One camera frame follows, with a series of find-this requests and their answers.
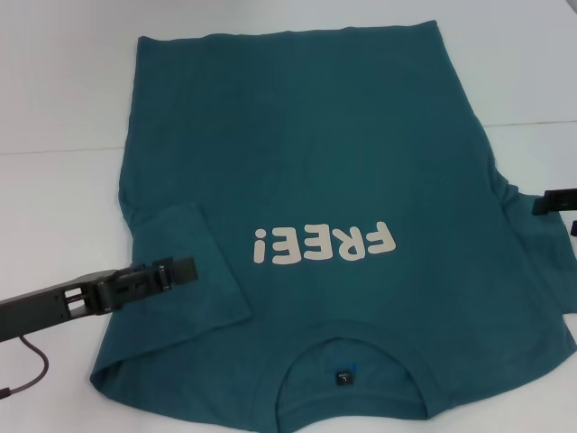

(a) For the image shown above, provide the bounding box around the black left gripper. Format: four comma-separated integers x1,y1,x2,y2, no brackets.
0,272,98,344

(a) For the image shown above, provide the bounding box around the teal blue printed T-shirt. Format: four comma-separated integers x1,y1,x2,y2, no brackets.
88,20,577,433

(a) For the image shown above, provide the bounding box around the left gripper cable with plug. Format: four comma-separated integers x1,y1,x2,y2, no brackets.
0,333,49,401

